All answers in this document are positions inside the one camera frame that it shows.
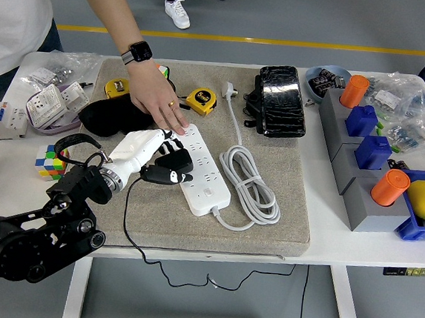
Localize white table leg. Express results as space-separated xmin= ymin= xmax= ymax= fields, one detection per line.
xmin=324 ymin=265 xmax=367 ymax=318
xmin=61 ymin=256 xmax=93 ymax=318

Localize black wrist watch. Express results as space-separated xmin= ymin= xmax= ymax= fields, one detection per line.
xmin=119 ymin=39 xmax=155 ymax=67

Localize clear bag with blue parts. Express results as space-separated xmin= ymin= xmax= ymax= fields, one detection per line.
xmin=383 ymin=118 xmax=425 ymax=154

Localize glossy black cracked case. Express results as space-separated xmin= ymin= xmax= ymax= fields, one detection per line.
xmin=254 ymin=62 xmax=314 ymax=140

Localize blue plastic bin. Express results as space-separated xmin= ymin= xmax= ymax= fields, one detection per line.
xmin=393 ymin=167 xmax=425 ymax=244

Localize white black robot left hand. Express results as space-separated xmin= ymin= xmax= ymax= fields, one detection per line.
xmin=105 ymin=123 xmax=200 ymax=192

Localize clear bag with metal parts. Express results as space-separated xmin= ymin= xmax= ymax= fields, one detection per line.
xmin=19 ymin=46 xmax=104 ymax=93

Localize blue block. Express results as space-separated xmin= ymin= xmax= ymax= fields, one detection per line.
xmin=353 ymin=133 xmax=394 ymax=172
xmin=343 ymin=102 xmax=381 ymax=139

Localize yellow tape measure with strap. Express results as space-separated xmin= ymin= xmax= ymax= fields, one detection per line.
xmin=164 ymin=80 xmax=219 ymax=119

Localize black capacitors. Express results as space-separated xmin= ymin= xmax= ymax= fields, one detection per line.
xmin=309 ymin=67 xmax=350 ymax=96

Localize small white wall socket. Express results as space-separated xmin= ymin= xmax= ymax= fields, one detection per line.
xmin=59 ymin=79 xmax=92 ymax=113

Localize black hanging cable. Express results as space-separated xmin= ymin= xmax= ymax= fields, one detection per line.
xmin=297 ymin=265 xmax=310 ymax=318

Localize small yellow tape measure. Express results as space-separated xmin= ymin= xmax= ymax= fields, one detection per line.
xmin=103 ymin=77 xmax=133 ymax=103

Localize white circuit breaker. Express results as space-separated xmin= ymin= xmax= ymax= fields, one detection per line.
xmin=0 ymin=101 xmax=30 ymax=144

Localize small black clip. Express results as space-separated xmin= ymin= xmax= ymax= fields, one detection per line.
xmin=386 ymin=157 xmax=409 ymax=172

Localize black cloth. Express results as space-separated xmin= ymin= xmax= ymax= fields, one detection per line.
xmin=77 ymin=95 xmax=159 ymax=142

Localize purple tray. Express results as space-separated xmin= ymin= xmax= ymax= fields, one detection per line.
xmin=24 ymin=79 xmax=90 ymax=134

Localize white power strip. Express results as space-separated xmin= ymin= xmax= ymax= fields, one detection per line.
xmin=154 ymin=120 xmax=237 ymax=219

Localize grey block holder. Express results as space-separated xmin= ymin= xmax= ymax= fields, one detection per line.
xmin=340 ymin=173 xmax=417 ymax=237
xmin=317 ymin=87 xmax=355 ymax=137
xmin=323 ymin=116 xmax=369 ymax=165
xmin=331 ymin=142 xmax=389 ymax=200

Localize black plastic holder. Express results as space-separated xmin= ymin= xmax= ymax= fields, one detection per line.
xmin=240 ymin=73 xmax=269 ymax=129

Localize person's left hand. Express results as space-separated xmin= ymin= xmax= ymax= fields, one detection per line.
xmin=120 ymin=59 xmax=195 ymax=136

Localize small colourful puzzle cube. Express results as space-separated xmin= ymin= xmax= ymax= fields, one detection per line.
xmin=33 ymin=143 xmax=69 ymax=184

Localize black plug adapter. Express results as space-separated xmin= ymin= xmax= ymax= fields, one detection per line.
xmin=153 ymin=145 xmax=196 ymax=173

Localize thin black plug cord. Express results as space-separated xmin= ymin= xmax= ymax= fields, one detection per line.
xmin=117 ymin=173 xmax=303 ymax=298

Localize black yellow label strip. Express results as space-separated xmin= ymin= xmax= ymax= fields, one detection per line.
xmin=382 ymin=262 xmax=425 ymax=279

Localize grey-brown mat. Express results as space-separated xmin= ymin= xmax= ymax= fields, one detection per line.
xmin=47 ymin=51 xmax=326 ymax=265

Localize white power strip cable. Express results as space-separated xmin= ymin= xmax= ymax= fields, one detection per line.
xmin=208 ymin=79 xmax=292 ymax=236

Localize clear bag with white label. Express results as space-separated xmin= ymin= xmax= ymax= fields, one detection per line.
xmin=365 ymin=70 xmax=425 ymax=119

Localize light blue bowl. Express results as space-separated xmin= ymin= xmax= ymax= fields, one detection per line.
xmin=302 ymin=62 xmax=352 ymax=107

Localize large white wall socket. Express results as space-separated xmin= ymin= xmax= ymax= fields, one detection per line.
xmin=24 ymin=81 xmax=70 ymax=131

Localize orange cylinder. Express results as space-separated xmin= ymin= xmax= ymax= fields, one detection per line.
xmin=369 ymin=166 xmax=412 ymax=210
xmin=337 ymin=73 xmax=371 ymax=110

